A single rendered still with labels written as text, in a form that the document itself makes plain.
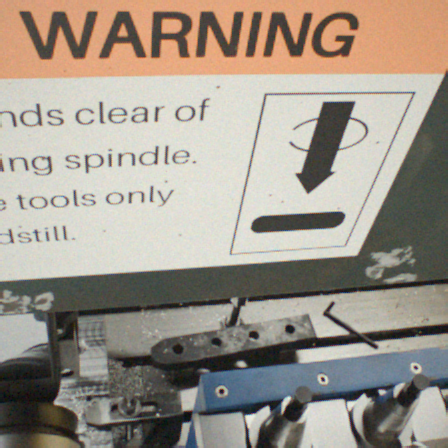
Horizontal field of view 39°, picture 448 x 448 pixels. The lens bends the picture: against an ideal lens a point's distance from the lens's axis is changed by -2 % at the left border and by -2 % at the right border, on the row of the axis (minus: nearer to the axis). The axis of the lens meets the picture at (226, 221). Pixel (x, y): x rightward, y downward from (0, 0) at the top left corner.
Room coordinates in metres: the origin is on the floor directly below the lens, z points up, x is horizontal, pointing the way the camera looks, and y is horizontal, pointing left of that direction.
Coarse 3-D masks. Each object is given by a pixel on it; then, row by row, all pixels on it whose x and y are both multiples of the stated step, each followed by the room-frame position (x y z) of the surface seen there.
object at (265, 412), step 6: (264, 408) 0.26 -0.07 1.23; (258, 414) 0.25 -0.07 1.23; (264, 414) 0.25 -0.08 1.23; (252, 420) 0.24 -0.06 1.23; (258, 420) 0.25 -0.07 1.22; (252, 426) 0.24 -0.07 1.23; (258, 426) 0.24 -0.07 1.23; (306, 426) 0.25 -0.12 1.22; (252, 432) 0.23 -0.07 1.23; (306, 432) 0.24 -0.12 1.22; (252, 438) 0.23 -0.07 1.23; (258, 438) 0.23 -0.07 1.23; (306, 438) 0.24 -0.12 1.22; (252, 444) 0.22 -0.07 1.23; (258, 444) 0.22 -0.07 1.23; (306, 444) 0.23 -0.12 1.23
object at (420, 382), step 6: (414, 378) 0.27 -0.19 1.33; (420, 378) 0.27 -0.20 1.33; (426, 378) 0.27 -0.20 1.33; (408, 384) 0.27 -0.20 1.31; (414, 384) 0.26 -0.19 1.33; (420, 384) 0.26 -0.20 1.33; (426, 384) 0.27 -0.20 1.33; (402, 390) 0.27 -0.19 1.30; (408, 390) 0.27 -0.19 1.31; (414, 390) 0.26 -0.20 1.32; (420, 390) 0.27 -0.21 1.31; (402, 396) 0.26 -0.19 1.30; (408, 396) 0.26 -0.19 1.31; (414, 396) 0.26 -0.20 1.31; (420, 396) 0.26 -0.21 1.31; (408, 402) 0.26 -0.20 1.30
